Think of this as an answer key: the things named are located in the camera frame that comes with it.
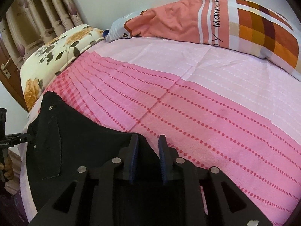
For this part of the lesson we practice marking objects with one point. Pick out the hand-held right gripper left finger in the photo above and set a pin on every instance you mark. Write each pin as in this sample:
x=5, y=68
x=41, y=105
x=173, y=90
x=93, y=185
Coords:
x=134, y=156

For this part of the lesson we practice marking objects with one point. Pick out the beige patterned curtain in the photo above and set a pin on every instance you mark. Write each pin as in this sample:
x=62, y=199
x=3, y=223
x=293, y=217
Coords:
x=47, y=4

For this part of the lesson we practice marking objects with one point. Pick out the black pants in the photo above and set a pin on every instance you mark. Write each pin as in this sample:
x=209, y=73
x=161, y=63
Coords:
x=82, y=141

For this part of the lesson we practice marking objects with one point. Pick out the small blue item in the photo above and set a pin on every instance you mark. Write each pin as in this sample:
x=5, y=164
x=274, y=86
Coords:
x=107, y=33

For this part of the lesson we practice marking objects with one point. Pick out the pink patterned bedsheet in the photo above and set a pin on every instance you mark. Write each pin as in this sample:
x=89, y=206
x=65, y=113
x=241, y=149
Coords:
x=211, y=122

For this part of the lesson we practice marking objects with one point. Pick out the person's left hand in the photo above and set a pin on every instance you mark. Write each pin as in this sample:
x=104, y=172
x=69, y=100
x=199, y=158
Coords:
x=8, y=169

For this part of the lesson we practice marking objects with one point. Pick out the orange plaid quilt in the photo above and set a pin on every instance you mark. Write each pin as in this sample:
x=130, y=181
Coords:
x=178, y=21

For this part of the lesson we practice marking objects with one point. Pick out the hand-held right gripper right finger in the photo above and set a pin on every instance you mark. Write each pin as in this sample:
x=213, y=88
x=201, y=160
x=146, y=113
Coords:
x=163, y=160

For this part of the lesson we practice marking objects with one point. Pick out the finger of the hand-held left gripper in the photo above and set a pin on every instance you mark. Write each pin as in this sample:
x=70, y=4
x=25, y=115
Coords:
x=16, y=137

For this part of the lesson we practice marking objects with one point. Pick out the brown wooden door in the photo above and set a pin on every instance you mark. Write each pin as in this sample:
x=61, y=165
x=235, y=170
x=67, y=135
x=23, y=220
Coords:
x=10, y=87

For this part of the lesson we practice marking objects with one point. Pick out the floral pillow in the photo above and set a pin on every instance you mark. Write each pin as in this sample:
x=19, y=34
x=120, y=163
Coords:
x=58, y=49

